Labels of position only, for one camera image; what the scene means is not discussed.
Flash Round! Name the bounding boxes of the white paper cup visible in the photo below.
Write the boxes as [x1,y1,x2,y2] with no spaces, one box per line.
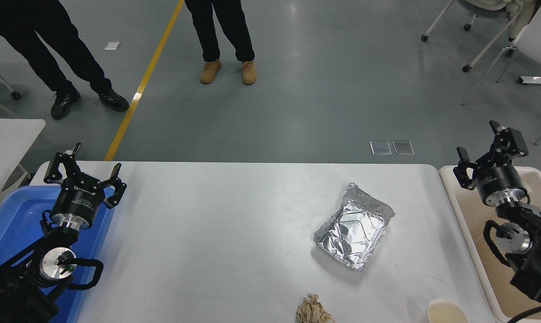
[428,299,469,323]

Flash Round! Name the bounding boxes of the person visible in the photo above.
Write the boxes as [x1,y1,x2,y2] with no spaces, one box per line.
[0,0,130,120]
[184,0,257,85]

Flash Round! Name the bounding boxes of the chair base with castor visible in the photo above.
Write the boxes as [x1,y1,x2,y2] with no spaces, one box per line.
[0,56,22,118]

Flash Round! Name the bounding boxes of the large pale bin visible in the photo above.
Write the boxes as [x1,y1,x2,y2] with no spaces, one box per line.
[439,166,541,323]

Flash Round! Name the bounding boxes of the grey office chair with castors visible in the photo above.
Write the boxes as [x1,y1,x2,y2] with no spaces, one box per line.
[422,0,522,73]

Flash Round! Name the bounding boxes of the yellow floor tape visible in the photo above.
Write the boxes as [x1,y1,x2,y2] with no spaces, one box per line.
[104,0,185,162]

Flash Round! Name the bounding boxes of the foil tray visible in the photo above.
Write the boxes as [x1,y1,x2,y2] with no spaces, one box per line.
[313,182,396,272]

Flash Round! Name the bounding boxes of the blue plastic tray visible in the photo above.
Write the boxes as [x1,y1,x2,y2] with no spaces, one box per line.
[0,185,116,323]

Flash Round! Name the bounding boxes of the white side table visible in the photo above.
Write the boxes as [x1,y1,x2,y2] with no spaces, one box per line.
[0,118,46,198]

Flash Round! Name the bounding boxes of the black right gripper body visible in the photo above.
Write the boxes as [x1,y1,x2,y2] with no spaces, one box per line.
[475,155,527,206]

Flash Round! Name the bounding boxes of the white chair with metal legs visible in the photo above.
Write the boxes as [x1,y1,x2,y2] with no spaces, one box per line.
[460,0,541,107]

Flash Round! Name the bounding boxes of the crumpled tan paper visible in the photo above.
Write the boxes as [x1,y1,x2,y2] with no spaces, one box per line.
[296,294,335,323]

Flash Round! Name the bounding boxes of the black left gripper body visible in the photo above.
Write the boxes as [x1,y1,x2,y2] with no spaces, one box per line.
[52,176,106,220]

